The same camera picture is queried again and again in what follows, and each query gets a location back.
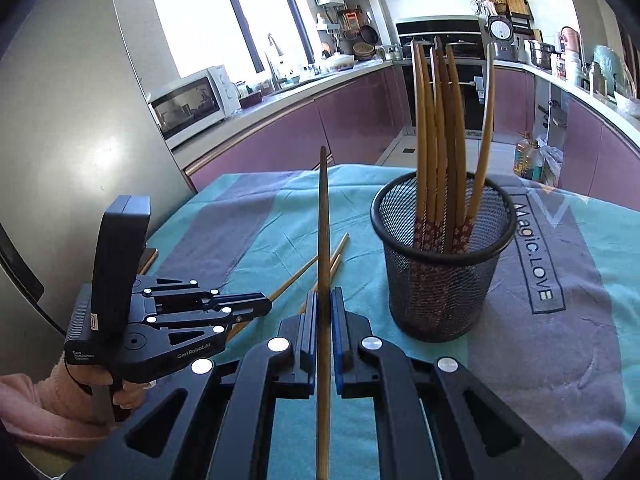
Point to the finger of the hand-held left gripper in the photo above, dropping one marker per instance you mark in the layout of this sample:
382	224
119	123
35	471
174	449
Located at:
195	345
200	296

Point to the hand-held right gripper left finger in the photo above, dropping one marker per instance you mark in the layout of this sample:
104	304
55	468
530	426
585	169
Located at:
310	340

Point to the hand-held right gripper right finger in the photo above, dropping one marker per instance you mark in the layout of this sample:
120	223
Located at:
339	340

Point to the long wooden chopstick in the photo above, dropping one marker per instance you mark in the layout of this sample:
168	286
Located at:
341	244
336	264
295	277
324	235

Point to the black mesh utensil holder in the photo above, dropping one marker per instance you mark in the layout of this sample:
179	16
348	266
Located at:
445	300

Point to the bunch of wooden chopsticks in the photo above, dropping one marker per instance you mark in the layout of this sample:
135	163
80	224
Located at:
440	160

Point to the person's left hand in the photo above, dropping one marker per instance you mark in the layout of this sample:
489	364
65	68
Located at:
132	395

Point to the grey refrigerator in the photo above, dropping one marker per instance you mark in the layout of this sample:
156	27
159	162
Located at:
75	110

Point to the white microwave oven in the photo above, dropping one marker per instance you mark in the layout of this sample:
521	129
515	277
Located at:
192	107

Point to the pink kitchen base cabinets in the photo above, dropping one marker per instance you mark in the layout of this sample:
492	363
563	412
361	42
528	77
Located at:
300	135
600	160

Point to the dark red bowl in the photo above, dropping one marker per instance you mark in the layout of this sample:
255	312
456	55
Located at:
250	101

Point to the white kitchen countertop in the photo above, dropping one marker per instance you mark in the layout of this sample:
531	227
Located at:
280	106

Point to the teal and grey patchwork tablecloth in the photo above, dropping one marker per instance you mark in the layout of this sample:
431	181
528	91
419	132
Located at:
550	360

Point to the kitchen sink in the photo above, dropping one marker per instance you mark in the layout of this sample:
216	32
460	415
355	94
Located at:
300	81

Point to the steel sink faucet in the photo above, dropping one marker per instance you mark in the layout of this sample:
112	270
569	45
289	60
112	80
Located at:
274	55

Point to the kitchen window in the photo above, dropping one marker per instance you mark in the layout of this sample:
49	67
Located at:
200	10

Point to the yellow cooking oil bottle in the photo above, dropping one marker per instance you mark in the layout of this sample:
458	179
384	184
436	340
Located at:
524	157

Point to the black integrated stove oven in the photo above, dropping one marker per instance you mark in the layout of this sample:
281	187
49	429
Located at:
467	105

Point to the white ceramic casserole pot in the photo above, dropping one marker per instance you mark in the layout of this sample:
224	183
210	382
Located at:
340	61

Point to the white plastic bag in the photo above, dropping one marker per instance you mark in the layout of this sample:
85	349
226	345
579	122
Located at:
551	162

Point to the woven bamboo basket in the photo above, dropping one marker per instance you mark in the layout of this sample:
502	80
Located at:
363	51

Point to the small steel kettle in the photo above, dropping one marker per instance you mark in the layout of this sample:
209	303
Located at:
393	52

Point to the hanging black frying pan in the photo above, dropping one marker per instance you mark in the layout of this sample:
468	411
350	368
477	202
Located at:
369	35

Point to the silver rice cooker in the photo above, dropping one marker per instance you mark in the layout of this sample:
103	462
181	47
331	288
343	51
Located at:
502	35

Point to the stainless steel pot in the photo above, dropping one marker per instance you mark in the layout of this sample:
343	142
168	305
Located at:
542	54

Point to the white jar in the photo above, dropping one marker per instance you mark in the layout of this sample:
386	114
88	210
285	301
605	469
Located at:
576	69

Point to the stainless steel bottle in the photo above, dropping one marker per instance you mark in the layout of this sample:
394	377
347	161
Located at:
595	79

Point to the pink electric kettle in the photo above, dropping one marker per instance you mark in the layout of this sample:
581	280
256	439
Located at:
570	39

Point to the wooden cutting board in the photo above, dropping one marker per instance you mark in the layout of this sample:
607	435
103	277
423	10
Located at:
516	2

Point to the mint green appliance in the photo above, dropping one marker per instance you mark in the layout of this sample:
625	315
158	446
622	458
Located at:
610	67

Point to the wall utensil rack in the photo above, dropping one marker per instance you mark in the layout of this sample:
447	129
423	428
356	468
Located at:
340	20

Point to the black wall rack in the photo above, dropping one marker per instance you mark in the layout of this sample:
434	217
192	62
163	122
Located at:
492	5

